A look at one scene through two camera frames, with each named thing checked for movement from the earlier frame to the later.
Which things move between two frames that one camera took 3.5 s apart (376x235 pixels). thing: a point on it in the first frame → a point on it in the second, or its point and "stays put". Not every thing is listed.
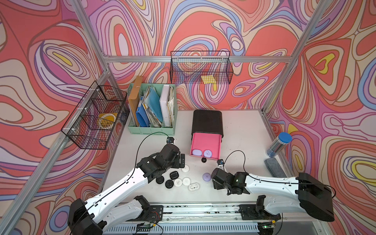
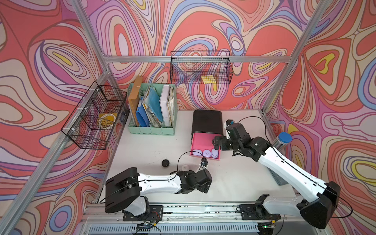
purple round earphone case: x=207 y=153 stays put
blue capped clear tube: x=278 y=144 stays put
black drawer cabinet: x=207 y=121 stays put
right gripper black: x=216 y=185 → x=223 y=139
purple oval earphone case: x=197 y=152 stays put
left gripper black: x=177 y=164 → x=206 y=187
